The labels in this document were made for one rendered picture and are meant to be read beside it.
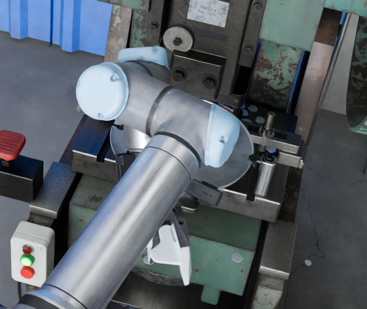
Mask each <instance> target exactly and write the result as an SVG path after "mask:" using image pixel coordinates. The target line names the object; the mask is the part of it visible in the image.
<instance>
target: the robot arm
mask: <svg viewBox="0 0 367 309"><path fill-rule="evenodd" d="M169 74H170V68H169V66H168V59H167V52H166V50H165V49H164V48H163V47H138V48H124V49H122V50H120V51H119V53H118V63H113V62H104V63H101V64H99V65H95V66H91V67H89V68H88V69H87V70H85V71H84V72H83V73H82V74H81V76H80V78H79V79H78V82H77V89H76V95H77V101H78V104H79V106H80V107H81V109H82V110H83V111H84V112H85V113H86V114H87V115H88V116H90V117H91V118H94V119H97V120H105V121H109V120H113V119H114V120H116V121H119V122H121V123H123V129H124V144H125V147H126V148H127V149H129V150H127V153H118V154H115V161H116V176H117V185H116V186H115V187H114V189H113V190H112V192H111V193H110V194H109V196H108V197H107V198H106V200H105V201H104V203H103V204H102V205H101V206H100V208H99V209H98V211H97V212H96V213H95V215H94V216H93V217H92V218H91V220H90V221H89V223H88V224H87V225H86V227H85V228H84V229H83V230H82V232H81V233H80V235H79V236H78V237H77V239H76V240H75V241H74V243H73V244H72V246H71V247H70V248H69V249H68V251H67V252H66V254H65V255H64V256H63V258H62V259H61V260H60V262H59V263H58V265H57V266H56V267H55V268H54V270H53V271H52V272H51V274H50V275H49V276H48V278H47V279H46V280H45V282H44V283H43V285H42V286H41V287H40V289H39V290H36V291H31V292H26V293H25V294H24V295H23V297H22V298H21V299H20V300H19V302H18V303H17V304H16V305H15V306H14V307H13V308H11V309H105V308H106V306H107V305H108V303H109V302H110V301H111V299H112V297H113V296H114V295H115V293H116V291H117V290H118V289H119V287H120V286H121V284H122V283H123V281H124V280H125V278H126V277H127V275H128V274H129V272H130V271H131V269H132V268H133V266H134V265H135V263H136V262H137V261H138V259H139V257H140V256H141V255H142V253H143V252H144V250H145V248H146V247H147V248H148V262H149V264H152V263H153V262H157V263H161V264H173V265H179V266H180V271H181V276H182V279H183V283H184V285H185V286H186V285H188V284H189V281H190V277H191V272H192V269H191V251H190V246H189V245H190V242H189V234H188V230H187V224H186V219H185V216H184V213H183V210H182V208H181V202H180V197H181V195H182V194H183V193H184V192H185V193H187V194H189V195H191V196H193V197H194V200H196V201H198V202H199V203H200V204H202V205H207V206H209V207H210V205H212V206H215V207H217V206H218V204H219V202H220V200H221V198H222V195H223V193H222V192H220V191H219V190H218V188H217V187H215V186H214V185H213V184H212V183H207V182H205V181H202V182H200V181H198V180H195V179H193V178H194V176H195V175H196V173H197V172H198V170H199V168H200V167H201V166H202V164H203V163H205V165H207V166H208V165H211V166H213V167H220V166H222V165H223V163H224V162H226V160H228V158H229V156H230V155H231V153H232V151H233V149H234V147H235V145H236V142H237V140H238V136H239V133H240V122H239V120H238V118H237V117H236V116H235V115H232V114H231V113H229V112H226V111H225V110H223V109H220V108H219V107H216V104H214V103H212V104H210V103H208V102H206V101H203V100H201V99H199V98H197V97H195V96H193V95H190V94H188V93H185V92H184V91H181V90H179V89H177V88H175V87H173V86H172V85H170V76H169ZM0 309H8V308H6V307H5V306H3V305H1V304H0Z"/></svg>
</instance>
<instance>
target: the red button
mask: <svg viewBox="0 0 367 309"><path fill-rule="evenodd" d="M34 273H35V271H34V269H33V268H31V267H29V266H23V267H22V268H21V270H20V274H21V276H22V277H24V278H27V279H30V278H32V277H33V276H34Z"/></svg>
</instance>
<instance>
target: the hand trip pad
mask: <svg viewBox="0 0 367 309"><path fill-rule="evenodd" d="M25 143H26V138H25V136H24V135H23V134H20V133H17V132H12V131H8V130H1V131H0V158H2V159H4V160H5V161H10V160H14V159H16V158H17V157H18V155H19V154H20V152H21V150H22V149H23V147H24V145H25Z"/></svg>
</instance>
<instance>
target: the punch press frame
mask: <svg viewBox="0 0 367 309"><path fill-rule="evenodd" d="M97 1H100V2H106V3H109V4H113V5H116V6H121V7H126V8H129V9H133V15H132V27H131V39H130V46H129V48H138V47H158V46H159V45H160V43H159V45H155V44H151V43H147V42H146V35H147V29H148V19H149V9H150V3H151V0H97ZM325 1H326V0H267V2H266V6H265V10H264V13H263V18H262V24H261V27H260V31H259V36H258V39H259V40H261V44H260V43H258V46H257V50H256V52H255V53H256V55H257V57H256V60H255V64H254V69H253V72H252V76H251V80H250V82H249V87H248V91H247V93H246V97H245V100H244V103H247V104H252V105H256V106H259V107H264V108H267V113H268V112H269V111H272V112H275V110H276V111H279V112H284V113H286V110H287V106H288V103H289V99H290V95H291V93H292V89H293V85H294V82H295V78H296V76H297V72H298V68H299V65H300V61H301V57H302V54H303V50H305V51H308V52H311V49H312V45H313V43H314V39H315V36H316V32H317V28H318V26H319V22H320V18H321V16H322V12H323V8H324V5H325ZM163 36H164V35H163ZM163 36H162V38H163ZM161 40H162V39H161ZM116 185H117V182H115V181H111V180H106V179H103V178H99V177H95V176H92V175H87V174H83V176H82V178H81V180H80V182H79V184H78V186H77V188H76V190H75V192H74V195H73V196H72V198H71V200H70V202H69V223H68V238H67V249H69V248H70V247H71V246H72V244H73V243H74V241H75V240H76V239H77V237H78V236H79V235H80V233H81V232H82V230H83V229H84V228H85V227H86V225H87V224H88V223H89V221H90V220H91V218H92V217H93V216H94V215H95V213H96V212H97V211H98V209H99V208H100V206H101V205H102V204H103V203H104V201H105V200H106V198H107V197H108V196H109V194H110V193H111V192H112V190H113V189H114V187H115V186H116ZM183 213H184V216H185V219H186V224H187V230H188V234H189V242H190V245H189V246H190V251H191V269H192V272H191V277H190V281H189V282H191V283H195V284H200V285H202V286H203V290H202V295H201V301H202V302H206V303H211V304H213V305H217V304H218V302H219V298H220V295H221V291H225V292H229V293H232V294H236V295H239V296H242V295H243V291H244V287H245V285H246V281H247V279H248V275H249V271H250V268H251V264H252V261H253V258H254V255H255V250H256V246H257V241H258V237H259V232H260V227H261V223H262V219H257V218H253V217H250V216H246V215H241V214H238V213H234V212H230V211H227V210H222V209H219V208H215V207H209V206H207V205H202V204H200V208H199V210H198V212H197V213H188V212H183ZM234 253H239V254H240V255H241V256H242V257H243V260H242V261H241V262H235V261H233V260H232V255H233V254H234ZM147 255H148V248H147V247H146V248H145V250H144V252H143V253H142V255H141V256H140V257H139V259H138V261H137V262H136V263H135V265H134V267H136V268H139V269H143V270H147V271H150V272H154V273H159V274H161V275H166V276H168V277H173V278H177V279H180V280H183V279H182V276H181V271H180V266H179V265H173V264H161V263H157V262H154V263H153V264H146V263H144V261H143V258H144V257H145V256H147Z"/></svg>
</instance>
